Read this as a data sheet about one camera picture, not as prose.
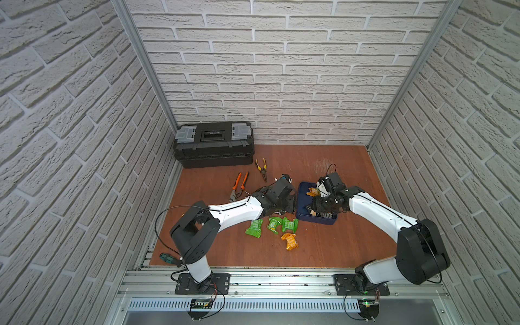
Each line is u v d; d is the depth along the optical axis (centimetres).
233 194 97
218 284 74
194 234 45
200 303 73
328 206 75
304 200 97
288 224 87
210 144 99
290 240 83
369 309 69
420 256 43
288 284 76
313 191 97
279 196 66
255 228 87
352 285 73
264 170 107
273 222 88
